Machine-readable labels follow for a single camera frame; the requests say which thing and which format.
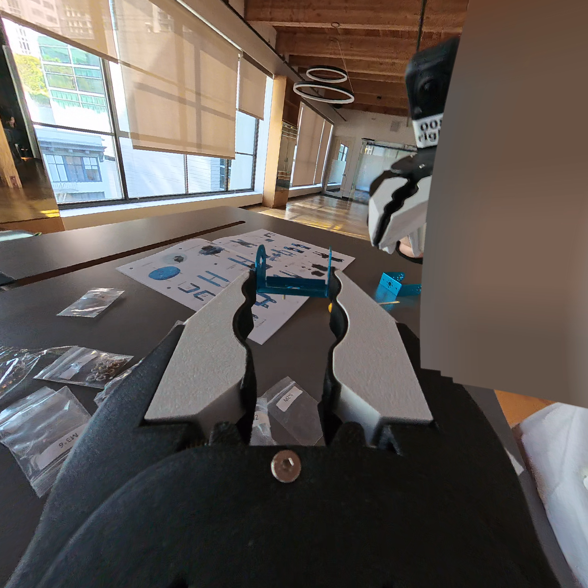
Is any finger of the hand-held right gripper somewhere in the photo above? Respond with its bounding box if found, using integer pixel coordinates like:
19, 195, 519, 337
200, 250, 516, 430
381, 177, 432, 255
367, 176, 407, 251

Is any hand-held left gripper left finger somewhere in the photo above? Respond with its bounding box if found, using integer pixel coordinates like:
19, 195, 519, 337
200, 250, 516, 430
145, 270, 258, 445

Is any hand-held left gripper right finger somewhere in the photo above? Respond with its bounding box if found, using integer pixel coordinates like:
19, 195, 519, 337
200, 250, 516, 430
324, 269, 433, 445

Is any blue metal U bracket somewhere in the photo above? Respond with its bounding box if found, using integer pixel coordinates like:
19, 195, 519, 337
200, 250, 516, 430
254, 244, 334, 299

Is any dark desk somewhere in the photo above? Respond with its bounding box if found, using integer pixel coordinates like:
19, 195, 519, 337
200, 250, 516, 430
0, 205, 524, 511

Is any printed assembly instruction sheet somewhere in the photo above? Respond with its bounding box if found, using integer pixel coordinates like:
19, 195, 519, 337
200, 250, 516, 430
116, 228, 356, 345

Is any wooden column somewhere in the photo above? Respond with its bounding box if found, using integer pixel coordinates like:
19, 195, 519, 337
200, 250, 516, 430
263, 76, 295, 208

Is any large crumpled clear bag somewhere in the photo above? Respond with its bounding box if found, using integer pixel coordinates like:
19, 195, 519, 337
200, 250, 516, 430
0, 345, 70, 398

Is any large window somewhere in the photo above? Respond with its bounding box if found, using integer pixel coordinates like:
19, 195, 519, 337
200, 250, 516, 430
0, 18, 260, 209

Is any large beige roller blind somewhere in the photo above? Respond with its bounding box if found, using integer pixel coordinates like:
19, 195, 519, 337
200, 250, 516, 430
112, 0, 240, 160

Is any blue perforated metal bracket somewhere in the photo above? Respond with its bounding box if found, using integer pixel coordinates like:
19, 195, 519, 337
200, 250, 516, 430
374, 272, 422, 309

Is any small black ring lamp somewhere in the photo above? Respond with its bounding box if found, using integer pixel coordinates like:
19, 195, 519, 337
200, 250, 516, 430
306, 66, 348, 84

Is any large black ring lamp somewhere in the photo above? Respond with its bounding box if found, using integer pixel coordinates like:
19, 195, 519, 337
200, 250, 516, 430
293, 81, 355, 104

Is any white foam packing ring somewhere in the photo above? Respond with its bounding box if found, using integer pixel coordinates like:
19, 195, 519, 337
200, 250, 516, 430
512, 402, 588, 588

